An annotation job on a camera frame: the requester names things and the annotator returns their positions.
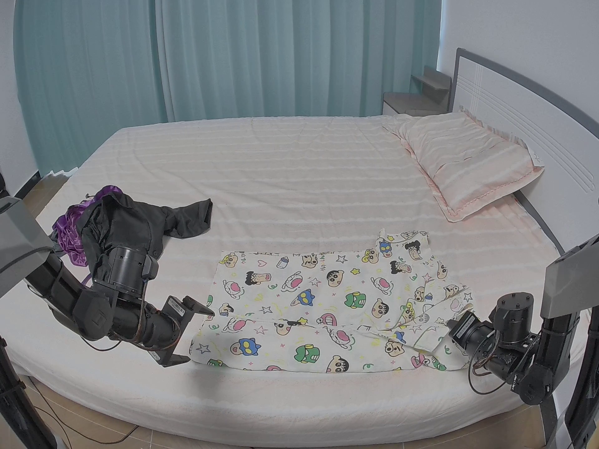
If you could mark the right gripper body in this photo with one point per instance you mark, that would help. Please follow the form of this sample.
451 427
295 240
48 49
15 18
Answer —
470 335

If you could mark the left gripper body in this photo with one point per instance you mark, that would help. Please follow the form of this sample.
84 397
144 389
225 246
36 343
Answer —
164 325

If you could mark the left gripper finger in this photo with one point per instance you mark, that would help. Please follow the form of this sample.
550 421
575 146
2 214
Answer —
196 307
166 359

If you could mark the white printed pyjama top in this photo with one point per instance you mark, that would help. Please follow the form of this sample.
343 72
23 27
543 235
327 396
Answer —
327 307

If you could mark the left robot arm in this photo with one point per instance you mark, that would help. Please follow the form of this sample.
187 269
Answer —
93 311

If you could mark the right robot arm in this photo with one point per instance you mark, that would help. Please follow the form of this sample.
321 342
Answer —
557 344

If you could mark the bed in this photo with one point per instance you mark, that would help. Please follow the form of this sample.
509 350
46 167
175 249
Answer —
280 180

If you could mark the black shirt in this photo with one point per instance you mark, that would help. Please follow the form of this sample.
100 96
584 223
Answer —
121 222

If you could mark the purple satin garment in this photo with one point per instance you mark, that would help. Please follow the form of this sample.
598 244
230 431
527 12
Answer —
70 232

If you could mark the pale pink striped pillow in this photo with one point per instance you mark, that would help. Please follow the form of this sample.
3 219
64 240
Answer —
468 166

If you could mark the grey bedside table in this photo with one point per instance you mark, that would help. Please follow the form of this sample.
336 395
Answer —
414 101

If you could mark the blue-green curtain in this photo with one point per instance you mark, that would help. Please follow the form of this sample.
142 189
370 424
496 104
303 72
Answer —
93 63
299 40

